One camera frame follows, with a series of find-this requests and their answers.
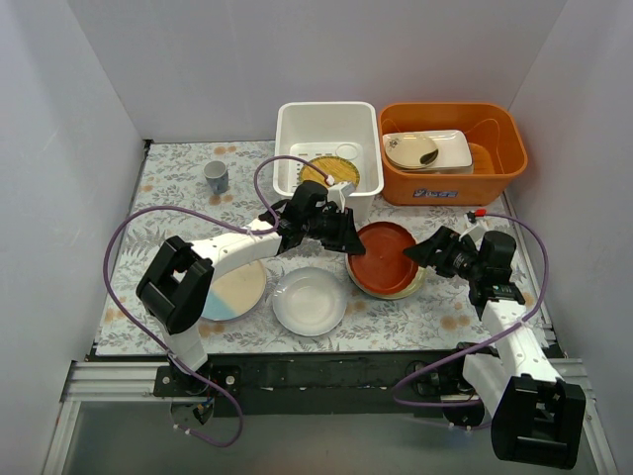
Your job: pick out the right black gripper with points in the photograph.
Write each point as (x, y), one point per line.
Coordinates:
(440, 251)

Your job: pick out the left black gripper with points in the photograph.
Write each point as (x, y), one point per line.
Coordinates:
(339, 229)

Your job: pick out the red lacquer plate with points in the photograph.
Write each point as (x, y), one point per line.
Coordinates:
(383, 269)

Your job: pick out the round woven bamboo mat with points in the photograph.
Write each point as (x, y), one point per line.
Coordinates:
(316, 170)

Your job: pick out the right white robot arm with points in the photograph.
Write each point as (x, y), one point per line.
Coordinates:
(537, 417)

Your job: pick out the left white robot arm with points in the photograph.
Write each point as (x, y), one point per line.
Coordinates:
(175, 286)

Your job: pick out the white plastic bin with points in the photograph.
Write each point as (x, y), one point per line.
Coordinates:
(336, 122)

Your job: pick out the orange plastic bin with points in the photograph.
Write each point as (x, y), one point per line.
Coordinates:
(494, 141)

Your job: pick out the cream plate under stack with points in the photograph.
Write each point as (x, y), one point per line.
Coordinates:
(415, 285)

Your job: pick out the white scalloped plate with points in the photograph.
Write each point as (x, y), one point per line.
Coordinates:
(309, 302)

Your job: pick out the white perforated drain tray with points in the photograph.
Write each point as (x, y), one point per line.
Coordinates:
(348, 150)

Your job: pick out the white rectangular dish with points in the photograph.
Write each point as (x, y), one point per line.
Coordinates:
(454, 156)

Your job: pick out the cream plate with flower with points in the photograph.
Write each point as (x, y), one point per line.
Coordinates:
(410, 151)

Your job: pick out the beige and blue plate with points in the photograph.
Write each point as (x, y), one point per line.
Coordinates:
(235, 294)

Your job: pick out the grey ceramic cup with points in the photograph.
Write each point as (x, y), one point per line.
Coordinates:
(216, 175)

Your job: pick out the floral table mat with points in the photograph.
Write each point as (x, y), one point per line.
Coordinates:
(199, 190)

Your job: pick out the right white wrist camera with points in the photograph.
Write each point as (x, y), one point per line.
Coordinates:
(475, 227)

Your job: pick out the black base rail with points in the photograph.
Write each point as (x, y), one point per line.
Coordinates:
(315, 383)

